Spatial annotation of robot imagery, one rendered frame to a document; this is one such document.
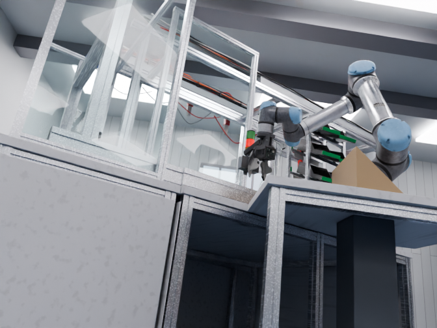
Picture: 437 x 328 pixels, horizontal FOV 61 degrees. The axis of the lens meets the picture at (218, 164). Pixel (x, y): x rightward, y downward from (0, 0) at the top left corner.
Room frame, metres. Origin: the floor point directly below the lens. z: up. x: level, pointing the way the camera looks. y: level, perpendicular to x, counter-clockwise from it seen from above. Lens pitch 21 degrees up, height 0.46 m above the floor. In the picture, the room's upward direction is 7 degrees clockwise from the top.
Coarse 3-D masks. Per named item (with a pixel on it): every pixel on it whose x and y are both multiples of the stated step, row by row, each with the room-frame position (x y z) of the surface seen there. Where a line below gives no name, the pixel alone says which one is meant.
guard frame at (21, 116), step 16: (64, 0) 1.07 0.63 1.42; (192, 0) 1.33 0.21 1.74; (192, 16) 1.33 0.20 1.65; (48, 32) 1.06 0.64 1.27; (48, 48) 1.07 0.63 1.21; (32, 80) 1.07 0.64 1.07; (176, 80) 1.32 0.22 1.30; (32, 96) 1.07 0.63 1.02; (176, 96) 1.33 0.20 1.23; (16, 128) 1.07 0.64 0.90; (48, 144) 1.12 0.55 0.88; (96, 160) 1.20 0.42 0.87; (112, 160) 1.23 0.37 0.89; (160, 160) 1.32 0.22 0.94; (160, 176) 1.33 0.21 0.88
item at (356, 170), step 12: (348, 156) 1.32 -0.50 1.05; (360, 156) 1.23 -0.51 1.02; (336, 168) 1.46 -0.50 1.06; (348, 168) 1.32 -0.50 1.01; (360, 168) 1.23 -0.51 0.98; (372, 168) 1.23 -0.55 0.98; (336, 180) 1.46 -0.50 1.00; (348, 180) 1.32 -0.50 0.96; (360, 180) 1.23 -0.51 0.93; (372, 180) 1.23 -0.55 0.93; (384, 180) 1.23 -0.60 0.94; (396, 192) 1.23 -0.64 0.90
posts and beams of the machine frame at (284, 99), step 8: (256, 88) 2.48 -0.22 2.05; (264, 88) 2.48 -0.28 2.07; (272, 96) 2.56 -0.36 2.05; (280, 96) 2.57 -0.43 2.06; (288, 104) 2.65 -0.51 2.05; (296, 104) 2.66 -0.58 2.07; (256, 112) 2.85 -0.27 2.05; (304, 112) 2.75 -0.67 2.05; (312, 112) 2.77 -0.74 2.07; (256, 120) 3.09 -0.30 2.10; (256, 128) 3.09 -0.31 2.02; (280, 128) 3.10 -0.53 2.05; (344, 128) 2.97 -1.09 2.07; (280, 136) 3.25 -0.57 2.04; (352, 136) 3.08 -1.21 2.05; (360, 136) 3.10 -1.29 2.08; (368, 144) 3.21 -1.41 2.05; (376, 144) 3.22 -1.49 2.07; (280, 152) 3.25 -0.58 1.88; (296, 160) 3.38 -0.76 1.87
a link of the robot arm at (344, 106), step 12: (348, 96) 1.53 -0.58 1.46; (324, 108) 1.56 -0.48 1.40; (336, 108) 1.54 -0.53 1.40; (348, 108) 1.54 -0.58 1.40; (360, 108) 1.56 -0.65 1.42; (312, 120) 1.55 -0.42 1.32; (324, 120) 1.56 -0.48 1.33; (288, 132) 1.55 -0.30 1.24; (300, 132) 1.57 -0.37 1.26; (288, 144) 1.63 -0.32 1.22
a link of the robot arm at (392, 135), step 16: (352, 64) 1.40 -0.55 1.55; (368, 64) 1.37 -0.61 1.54; (352, 80) 1.41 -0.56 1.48; (368, 80) 1.37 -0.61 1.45; (368, 96) 1.35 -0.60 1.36; (368, 112) 1.36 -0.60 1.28; (384, 112) 1.30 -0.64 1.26; (384, 128) 1.24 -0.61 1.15; (400, 128) 1.23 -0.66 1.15; (384, 144) 1.26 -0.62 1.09; (400, 144) 1.23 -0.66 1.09; (384, 160) 1.33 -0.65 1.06; (400, 160) 1.31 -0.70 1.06
